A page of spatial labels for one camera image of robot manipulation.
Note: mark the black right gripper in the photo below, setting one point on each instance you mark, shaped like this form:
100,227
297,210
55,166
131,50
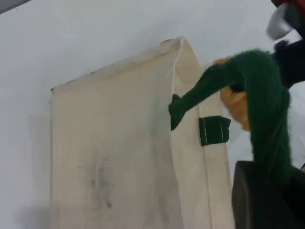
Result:
291,64

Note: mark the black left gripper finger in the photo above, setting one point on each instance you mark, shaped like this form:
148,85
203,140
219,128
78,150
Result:
264,205

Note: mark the long yellow-orange bread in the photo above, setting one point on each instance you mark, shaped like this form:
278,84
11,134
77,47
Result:
234,106

